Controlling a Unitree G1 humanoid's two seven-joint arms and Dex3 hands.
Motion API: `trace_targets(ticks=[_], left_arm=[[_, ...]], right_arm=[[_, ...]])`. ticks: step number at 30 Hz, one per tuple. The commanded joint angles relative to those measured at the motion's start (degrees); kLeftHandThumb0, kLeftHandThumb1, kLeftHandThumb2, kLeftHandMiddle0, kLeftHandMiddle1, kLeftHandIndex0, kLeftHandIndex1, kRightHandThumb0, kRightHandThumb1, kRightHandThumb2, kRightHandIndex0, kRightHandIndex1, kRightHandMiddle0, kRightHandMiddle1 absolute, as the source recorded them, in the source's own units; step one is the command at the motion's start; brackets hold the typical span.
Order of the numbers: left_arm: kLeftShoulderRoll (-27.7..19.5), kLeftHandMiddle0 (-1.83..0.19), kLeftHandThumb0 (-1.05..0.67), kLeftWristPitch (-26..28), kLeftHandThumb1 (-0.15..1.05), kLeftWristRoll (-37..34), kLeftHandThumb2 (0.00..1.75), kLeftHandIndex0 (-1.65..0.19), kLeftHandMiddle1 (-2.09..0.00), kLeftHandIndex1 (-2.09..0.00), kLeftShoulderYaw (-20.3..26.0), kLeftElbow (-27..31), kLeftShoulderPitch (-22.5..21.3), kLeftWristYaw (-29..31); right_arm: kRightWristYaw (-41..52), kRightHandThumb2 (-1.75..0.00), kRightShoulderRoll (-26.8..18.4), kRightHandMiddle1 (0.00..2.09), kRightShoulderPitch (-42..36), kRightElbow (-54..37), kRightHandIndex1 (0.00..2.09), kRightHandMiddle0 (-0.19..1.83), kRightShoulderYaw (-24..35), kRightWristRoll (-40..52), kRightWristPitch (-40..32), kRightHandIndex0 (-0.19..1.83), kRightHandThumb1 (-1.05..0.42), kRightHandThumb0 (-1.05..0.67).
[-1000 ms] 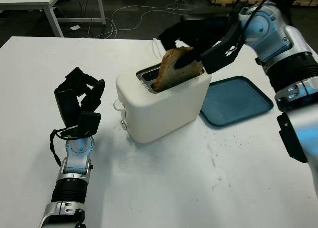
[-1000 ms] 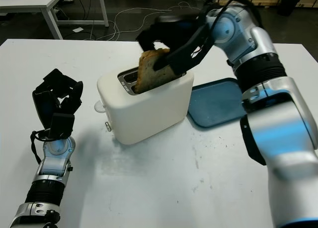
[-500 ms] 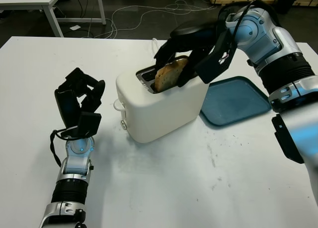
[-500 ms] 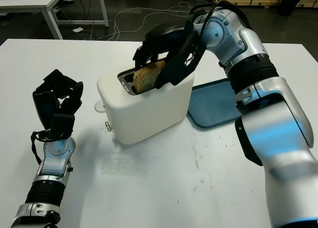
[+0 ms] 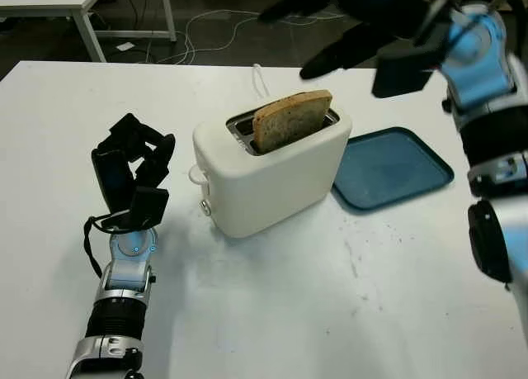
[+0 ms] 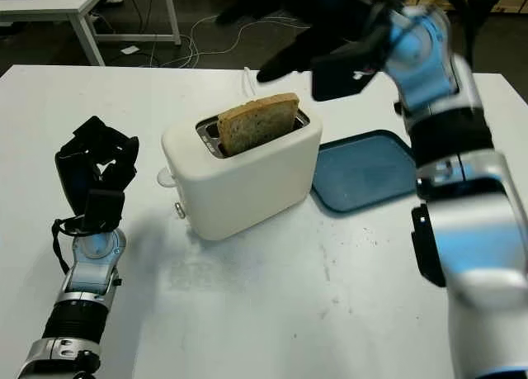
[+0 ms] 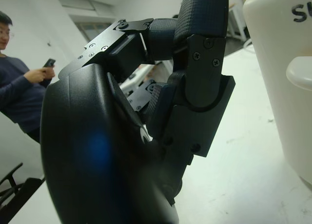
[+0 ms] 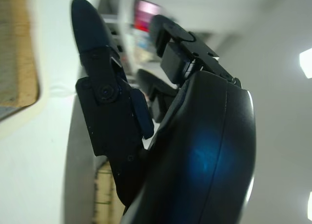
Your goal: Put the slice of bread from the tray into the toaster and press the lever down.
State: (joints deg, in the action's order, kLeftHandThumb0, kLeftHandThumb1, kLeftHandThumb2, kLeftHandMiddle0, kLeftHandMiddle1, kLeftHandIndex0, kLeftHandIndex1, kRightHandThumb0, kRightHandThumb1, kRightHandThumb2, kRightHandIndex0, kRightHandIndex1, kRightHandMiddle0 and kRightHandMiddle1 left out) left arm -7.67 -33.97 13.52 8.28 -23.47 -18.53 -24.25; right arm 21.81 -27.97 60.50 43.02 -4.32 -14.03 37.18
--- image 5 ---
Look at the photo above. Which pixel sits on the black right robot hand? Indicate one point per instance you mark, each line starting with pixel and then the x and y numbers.
pixel 371 7

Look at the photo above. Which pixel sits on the blue plastic tray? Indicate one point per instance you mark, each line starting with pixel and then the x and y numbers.
pixel 387 168

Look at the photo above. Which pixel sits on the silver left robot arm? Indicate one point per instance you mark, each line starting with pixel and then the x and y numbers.
pixel 117 313

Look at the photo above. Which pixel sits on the white paper scrap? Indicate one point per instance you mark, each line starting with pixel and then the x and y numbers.
pixel 125 46

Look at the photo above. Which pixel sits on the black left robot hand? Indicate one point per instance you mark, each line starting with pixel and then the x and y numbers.
pixel 108 174

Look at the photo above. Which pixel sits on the white toaster lever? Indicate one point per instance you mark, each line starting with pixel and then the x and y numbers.
pixel 196 175

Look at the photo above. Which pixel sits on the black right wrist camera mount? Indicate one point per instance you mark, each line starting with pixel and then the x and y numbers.
pixel 404 73

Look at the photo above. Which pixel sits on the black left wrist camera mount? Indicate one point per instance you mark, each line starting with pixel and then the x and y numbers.
pixel 146 205

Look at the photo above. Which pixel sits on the silver toaster knob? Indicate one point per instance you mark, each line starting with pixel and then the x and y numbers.
pixel 205 207

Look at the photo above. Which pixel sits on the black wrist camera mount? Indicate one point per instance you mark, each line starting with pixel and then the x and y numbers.
pixel 146 205
pixel 404 73

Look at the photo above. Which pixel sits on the brown bread slice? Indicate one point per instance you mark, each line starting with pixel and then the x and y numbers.
pixel 288 123

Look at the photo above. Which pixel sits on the cream two-slot toaster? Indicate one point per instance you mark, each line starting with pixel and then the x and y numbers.
pixel 268 189

